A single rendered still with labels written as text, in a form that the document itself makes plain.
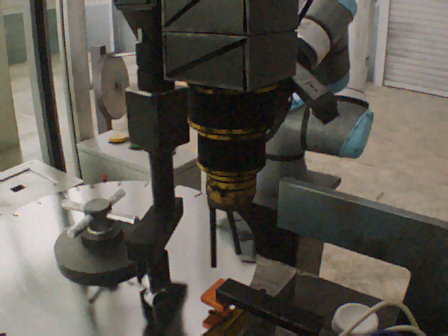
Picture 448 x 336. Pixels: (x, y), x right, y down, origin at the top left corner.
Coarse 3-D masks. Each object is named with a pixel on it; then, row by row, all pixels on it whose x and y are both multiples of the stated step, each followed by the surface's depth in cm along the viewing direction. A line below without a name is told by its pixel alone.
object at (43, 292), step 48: (96, 192) 53; (144, 192) 54; (192, 192) 54; (0, 240) 42; (48, 240) 43; (192, 240) 43; (0, 288) 35; (48, 288) 35; (96, 288) 36; (144, 288) 36; (192, 288) 36
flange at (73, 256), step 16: (64, 240) 41; (80, 240) 41; (96, 240) 39; (112, 240) 40; (64, 256) 38; (80, 256) 38; (96, 256) 38; (112, 256) 39; (80, 272) 37; (96, 272) 37; (112, 272) 37; (128, 272) 38
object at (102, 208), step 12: (120, 192) 43; (72, 204) 40; (84, 204) 40; (96, 204) 40; (108, 204) 40; (84, 216) 38; (96, 216) 39; (108, 216) 39; (120, 216) 39; (132, 216) 38; (72, 228) 36; (84, 228) 37; (96, 228) 39; (108, 228) 40
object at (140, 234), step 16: (160, 160) 34; (160, 176) 35; (160, 192) 36; (160, 208) 36; (176, 208) 37; (144, 224) 34; (160, 224) 34; (176, 224) 37; (128, 240) 32; (144, 240) 32; (160, 240) 33; (128, 256) 32; (144, 256) 32; (160, 256) 33; (144, 272) 36; (160, 272) 34; (160, 288) 35
